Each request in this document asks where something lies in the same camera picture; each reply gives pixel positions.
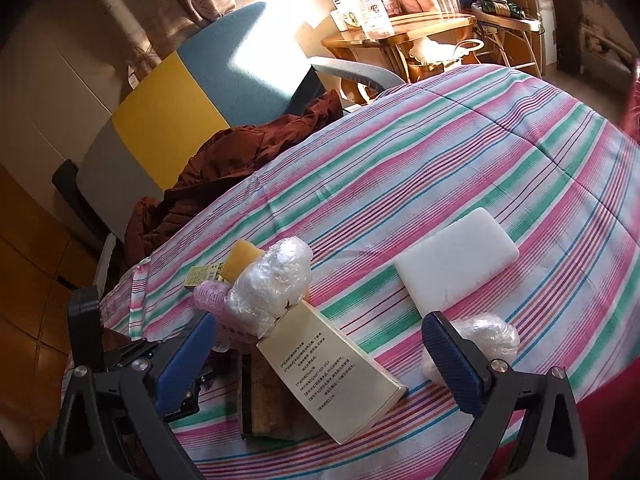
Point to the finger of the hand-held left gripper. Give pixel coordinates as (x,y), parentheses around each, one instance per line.
(192,400)

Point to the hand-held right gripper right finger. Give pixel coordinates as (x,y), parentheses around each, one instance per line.
(450,360)

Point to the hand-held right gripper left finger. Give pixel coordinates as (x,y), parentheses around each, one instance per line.
(187,360)

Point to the olive green printed box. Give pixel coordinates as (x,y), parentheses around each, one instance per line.
(200,276)

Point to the clear bubble wrap ball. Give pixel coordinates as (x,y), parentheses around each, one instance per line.
(270,280)
(485,335)

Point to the white packet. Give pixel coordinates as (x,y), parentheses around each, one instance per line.
(320,375)

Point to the brown flat box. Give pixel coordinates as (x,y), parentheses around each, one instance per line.
(260,395)

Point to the white foam block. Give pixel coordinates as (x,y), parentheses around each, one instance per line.
(455,260)

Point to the yellow sponge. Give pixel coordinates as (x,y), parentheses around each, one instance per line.
(237,260)

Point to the pink green striped blanket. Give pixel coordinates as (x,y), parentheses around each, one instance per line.
(450,160)

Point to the maroon quilted jacket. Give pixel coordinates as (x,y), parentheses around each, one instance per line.
(225,160)

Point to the grey yellow blue chair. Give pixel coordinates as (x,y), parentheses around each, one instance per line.
(150,110)

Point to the white plastic bag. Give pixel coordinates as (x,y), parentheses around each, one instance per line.
(432,50)

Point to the wooden side table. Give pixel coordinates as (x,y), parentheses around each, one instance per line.
(400,30)

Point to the white printed box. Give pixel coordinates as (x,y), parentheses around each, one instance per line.
(376,17)

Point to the white carton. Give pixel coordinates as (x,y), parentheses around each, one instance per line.
(347,7)

